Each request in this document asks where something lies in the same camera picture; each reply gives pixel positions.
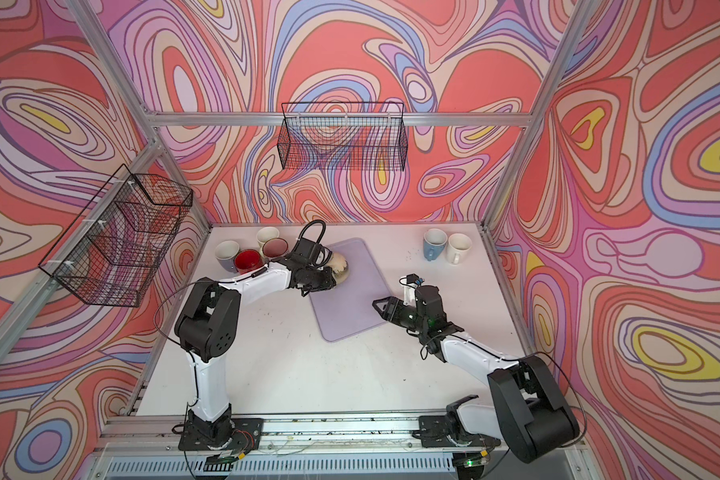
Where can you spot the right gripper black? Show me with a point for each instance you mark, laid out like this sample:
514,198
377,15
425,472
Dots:
394,306

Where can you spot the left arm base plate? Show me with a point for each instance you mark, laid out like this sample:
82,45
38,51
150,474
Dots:
236,434

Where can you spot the black wire basket left wall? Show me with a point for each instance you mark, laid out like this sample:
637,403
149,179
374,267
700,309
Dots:
123,245

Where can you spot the light green mug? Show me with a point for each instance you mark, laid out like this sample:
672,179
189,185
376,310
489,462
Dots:
266,234

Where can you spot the lavender mug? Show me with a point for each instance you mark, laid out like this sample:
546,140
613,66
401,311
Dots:
226,253

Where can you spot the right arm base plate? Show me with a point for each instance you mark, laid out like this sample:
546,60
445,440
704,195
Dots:
440,431

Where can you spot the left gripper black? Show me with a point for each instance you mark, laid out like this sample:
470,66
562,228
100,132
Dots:
329,282

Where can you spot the red mug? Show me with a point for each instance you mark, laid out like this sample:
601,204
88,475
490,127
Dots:
248,260

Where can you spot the blue floral mug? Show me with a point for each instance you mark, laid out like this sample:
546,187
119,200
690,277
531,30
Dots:
434,242

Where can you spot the pink patterned mug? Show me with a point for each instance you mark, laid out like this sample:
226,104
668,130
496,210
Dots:
274,248

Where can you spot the black wire basket wall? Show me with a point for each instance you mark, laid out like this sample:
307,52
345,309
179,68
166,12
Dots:
343,136
123,245

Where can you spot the beige ceramic teapot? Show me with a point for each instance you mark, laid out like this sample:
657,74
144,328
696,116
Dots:
339,267

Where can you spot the black wire basket back wall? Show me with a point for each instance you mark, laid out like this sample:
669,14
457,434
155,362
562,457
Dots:
343,136

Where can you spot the lavender tray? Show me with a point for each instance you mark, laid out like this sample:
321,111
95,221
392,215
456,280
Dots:
347,309

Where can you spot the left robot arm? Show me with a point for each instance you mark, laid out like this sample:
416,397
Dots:
206,328

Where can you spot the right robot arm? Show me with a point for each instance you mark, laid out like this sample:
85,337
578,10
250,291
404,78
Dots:
528,413

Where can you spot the white mug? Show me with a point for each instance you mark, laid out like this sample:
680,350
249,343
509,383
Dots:
458,247

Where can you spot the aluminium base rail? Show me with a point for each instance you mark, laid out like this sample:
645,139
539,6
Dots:
355,445

